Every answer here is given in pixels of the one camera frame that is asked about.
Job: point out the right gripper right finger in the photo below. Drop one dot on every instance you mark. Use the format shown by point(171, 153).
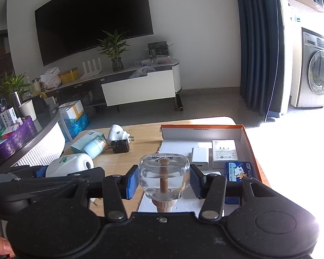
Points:
point(211, 188)

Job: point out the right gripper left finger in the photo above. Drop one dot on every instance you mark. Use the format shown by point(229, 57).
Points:
point(115, 189)

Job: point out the white cube USB charger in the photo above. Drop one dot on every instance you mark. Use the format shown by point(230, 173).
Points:
point(212, 174)

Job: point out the white slim USB charger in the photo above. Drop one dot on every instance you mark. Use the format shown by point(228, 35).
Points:
point(200, 157)

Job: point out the white power adapter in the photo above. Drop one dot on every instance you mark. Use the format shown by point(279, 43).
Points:
point(223, 151)

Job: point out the white mosquito plug heater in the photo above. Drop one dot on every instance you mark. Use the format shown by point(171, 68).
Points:
point(69, 164)
point(116, 132)

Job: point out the black USB charger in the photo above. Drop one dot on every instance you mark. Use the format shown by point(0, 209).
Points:
point(120, 146)

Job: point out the light blue toothpick jar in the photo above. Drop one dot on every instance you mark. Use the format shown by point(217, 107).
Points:
point(95, 147)

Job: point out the clear liquid refill bottle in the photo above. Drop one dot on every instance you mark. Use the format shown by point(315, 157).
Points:
point(163, 178)

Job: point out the teal white carton box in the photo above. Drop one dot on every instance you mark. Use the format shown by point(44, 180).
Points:
point(77, 146)

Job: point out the orange white cardboard box tray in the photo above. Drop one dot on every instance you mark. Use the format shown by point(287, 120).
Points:
point(180, 139)

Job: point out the round side table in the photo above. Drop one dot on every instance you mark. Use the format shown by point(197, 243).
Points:
point(46, 146)

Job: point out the blue plastic bag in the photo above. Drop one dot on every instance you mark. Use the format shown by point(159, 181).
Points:
point(75, 126)

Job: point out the purple storage tin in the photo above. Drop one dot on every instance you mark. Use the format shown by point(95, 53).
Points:
point(18, 138)

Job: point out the black roll on floor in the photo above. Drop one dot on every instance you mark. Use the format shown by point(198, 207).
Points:
point(178, 103)

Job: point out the yellow white cardboard box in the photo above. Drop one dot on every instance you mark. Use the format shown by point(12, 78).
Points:
point(71, 110)

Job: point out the white TV console cabinet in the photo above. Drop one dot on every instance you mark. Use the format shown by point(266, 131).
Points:
point(118, 88)

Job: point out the white medicine box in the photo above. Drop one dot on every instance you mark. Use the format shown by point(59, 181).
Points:
point(8, 117)

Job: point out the white paper cup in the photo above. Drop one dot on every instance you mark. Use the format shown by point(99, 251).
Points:
point(27, 109)

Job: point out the steel thermos cup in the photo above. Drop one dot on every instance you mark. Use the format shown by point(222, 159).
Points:
point(15, 98)

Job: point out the white wifi router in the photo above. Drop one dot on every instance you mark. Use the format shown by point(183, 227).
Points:
point(91, 68)

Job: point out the yellow tin box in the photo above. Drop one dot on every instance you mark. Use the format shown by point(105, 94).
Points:
point(69, 75)

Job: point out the white plastic bag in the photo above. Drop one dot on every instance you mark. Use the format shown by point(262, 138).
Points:
point(51, 78)

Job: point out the potted plant on side table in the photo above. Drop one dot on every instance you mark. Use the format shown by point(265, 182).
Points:
point(13, 83)

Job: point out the dark blue curtain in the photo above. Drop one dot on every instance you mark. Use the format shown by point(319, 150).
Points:
point(262, 55)

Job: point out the potted plant on console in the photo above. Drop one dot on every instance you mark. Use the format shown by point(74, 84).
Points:
point(113, 46)

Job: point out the black green display box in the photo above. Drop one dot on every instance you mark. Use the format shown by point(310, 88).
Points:
point(158, 48)

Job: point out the silver washing machine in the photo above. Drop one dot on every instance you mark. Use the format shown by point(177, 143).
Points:
point(307, 86)

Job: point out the large black television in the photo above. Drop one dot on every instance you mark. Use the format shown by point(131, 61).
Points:
point(66, 27)

